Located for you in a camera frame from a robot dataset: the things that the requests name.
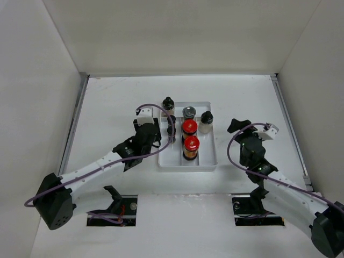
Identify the black-label spice bottle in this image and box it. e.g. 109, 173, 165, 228
167, 126, 176, 144

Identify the small black-cap spice bottle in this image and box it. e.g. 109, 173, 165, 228
167, 115, 176, 127

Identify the white salt knob-top bottle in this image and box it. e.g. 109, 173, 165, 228
198, 111, 213, 134

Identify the red-lid sauce jar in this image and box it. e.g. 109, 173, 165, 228
182, 119, 198, 140
183, 136, 200, 161

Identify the knob-top spice grinder bottle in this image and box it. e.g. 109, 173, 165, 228
162, 96, 175, 116

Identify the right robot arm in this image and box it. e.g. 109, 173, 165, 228
227, 119, 343, 257

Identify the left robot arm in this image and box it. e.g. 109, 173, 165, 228
33, 118, 161, 230

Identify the white divided organizer tray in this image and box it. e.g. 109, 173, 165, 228
158, 102, 218, 172

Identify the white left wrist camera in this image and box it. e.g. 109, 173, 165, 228
136, 107, 154, 126

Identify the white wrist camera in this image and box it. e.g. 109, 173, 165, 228
136, 107, 154, 126
256, 123, 279, 141

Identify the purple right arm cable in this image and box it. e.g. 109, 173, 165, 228
227, 123, 344, 213

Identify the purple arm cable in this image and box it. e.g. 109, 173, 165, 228
227, 123, 344, 213
24, 103, 177, 224

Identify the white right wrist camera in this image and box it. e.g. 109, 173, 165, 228
256, 123, 279, 141

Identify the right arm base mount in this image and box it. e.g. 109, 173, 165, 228
232, 187, 285, 226

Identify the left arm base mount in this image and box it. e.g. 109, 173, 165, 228
87, 185, 138, 227

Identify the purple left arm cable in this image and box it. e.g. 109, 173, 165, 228
24, 103, 177, 224

